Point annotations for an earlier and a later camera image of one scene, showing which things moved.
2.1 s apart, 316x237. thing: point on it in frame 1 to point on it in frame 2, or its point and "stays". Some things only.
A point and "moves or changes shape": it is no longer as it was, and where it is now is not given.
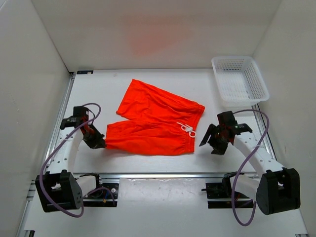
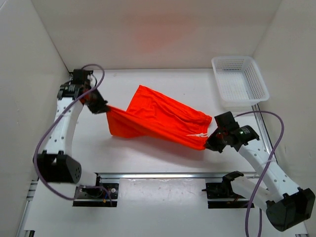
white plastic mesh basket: [239, 83] stays
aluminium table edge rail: [163, 175] stays
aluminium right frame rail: [262, 127] stays
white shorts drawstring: [185, 127] to [200, 135]
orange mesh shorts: [153, 129] moves or changes shape
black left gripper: [98, 142] to [100, 107]
